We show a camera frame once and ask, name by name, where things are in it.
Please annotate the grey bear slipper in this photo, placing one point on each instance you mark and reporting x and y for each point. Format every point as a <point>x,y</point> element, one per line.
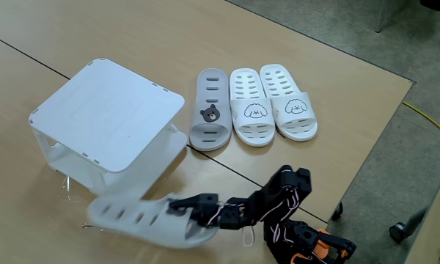
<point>210,110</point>
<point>139,216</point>

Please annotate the white dog slipper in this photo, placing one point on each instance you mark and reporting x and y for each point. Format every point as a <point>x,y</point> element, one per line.
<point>251,113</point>
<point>291,106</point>

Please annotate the white plastic two-tier shoe rack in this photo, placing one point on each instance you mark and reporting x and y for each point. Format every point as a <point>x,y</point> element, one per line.
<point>106,113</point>

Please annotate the black table caster wheel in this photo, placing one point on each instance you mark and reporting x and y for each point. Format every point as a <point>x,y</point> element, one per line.
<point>337,212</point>

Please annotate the clear tape scrap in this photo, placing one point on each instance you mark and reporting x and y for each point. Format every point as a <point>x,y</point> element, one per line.
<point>66,185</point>

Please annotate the grey chair base leg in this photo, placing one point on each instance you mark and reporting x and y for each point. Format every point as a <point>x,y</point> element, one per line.
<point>416,220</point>

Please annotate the metal chair leg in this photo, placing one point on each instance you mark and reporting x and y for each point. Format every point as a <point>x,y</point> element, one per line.
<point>381,16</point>

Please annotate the dark chair seat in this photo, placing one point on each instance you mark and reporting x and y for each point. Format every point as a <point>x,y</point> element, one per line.
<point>438,5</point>

